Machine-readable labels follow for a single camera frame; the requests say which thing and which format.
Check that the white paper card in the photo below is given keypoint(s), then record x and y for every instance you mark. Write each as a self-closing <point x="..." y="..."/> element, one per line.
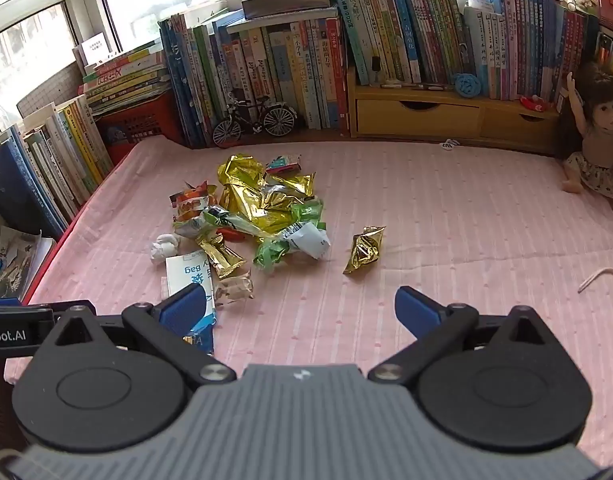
<point x="94" y="47"/>

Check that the clear plastic wrapper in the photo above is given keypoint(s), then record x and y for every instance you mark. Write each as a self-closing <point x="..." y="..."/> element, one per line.
<point x="231" y="287"/>

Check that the gold snack packet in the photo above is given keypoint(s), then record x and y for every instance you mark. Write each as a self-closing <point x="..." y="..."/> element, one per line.
<point x="364" y="250"/>

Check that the red plastic crate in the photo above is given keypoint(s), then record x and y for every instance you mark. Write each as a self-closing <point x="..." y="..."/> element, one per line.
<point x="136" y="127"/>

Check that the pile of gold wrappers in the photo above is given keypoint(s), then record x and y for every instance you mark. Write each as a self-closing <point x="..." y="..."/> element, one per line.
<point x="239" y="172"/>

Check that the dark-haired doll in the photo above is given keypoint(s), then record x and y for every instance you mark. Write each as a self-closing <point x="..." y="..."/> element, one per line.
<point x="599" y="140"/>

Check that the white tissue ball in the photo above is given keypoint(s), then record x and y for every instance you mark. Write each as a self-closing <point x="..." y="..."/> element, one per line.
<point x="164" y="249"/>

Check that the row of upright books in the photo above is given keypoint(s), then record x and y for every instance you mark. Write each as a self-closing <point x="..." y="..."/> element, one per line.
<point x="266" y="70"/>
<point x="36" y="175"/>
<point x="436" y="30"/>

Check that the long green snack wrapper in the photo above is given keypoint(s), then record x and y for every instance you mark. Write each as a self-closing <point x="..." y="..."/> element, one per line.
<point x="226" y="221"/>

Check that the torn green wrapper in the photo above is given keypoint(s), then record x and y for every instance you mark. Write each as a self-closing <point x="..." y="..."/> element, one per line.
<point x="269" y="255"/>

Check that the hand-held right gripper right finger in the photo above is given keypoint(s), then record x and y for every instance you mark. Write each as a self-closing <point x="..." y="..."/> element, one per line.
<point x="416" y="310"/>

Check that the small red toy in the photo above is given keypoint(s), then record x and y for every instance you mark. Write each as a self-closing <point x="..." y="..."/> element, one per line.
<point x="534" y="105"/>

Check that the white blue printed packet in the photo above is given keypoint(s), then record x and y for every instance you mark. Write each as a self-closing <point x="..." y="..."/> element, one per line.
<point x="306" y="240"/>

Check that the pen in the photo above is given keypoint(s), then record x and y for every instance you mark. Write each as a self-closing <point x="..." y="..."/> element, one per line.
<point x="416" y="86"/>

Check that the light green packet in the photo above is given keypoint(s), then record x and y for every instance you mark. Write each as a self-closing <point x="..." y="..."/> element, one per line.
<point x="306" y="210"/>

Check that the wooden drawer organizer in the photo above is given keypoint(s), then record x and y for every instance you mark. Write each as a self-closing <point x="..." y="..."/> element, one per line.
<point x="416" y="117"/>

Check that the blue round toy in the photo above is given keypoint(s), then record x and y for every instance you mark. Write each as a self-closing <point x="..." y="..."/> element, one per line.
<point x="466" y="85"/>

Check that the white blue paper bag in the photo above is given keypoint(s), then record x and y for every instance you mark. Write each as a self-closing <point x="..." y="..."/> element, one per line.
<point x="189" y="272"/>

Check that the thick dark book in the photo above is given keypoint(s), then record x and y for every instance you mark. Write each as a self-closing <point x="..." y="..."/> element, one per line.
<point x="286" y="2"/>

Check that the dark printed poster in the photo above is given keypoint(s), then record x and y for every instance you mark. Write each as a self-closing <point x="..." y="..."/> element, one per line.
<point x="14" y="260"/>

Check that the small red wrapper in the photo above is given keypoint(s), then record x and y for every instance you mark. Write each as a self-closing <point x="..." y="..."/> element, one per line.
<point x="231" y="234"/>

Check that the orange snack wrapper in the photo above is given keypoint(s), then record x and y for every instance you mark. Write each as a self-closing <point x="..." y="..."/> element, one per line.
<point x="191" y="205"/>

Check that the black model bicycle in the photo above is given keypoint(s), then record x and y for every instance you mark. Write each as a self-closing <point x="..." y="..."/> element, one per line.
<point x="235" y="108"/>

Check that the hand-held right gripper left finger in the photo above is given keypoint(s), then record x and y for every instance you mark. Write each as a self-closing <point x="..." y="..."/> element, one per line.
<point x="184" y="307"/>

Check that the stack of flat books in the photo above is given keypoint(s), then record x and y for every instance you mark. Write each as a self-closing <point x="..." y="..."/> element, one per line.
<point x="126" y="80"/>

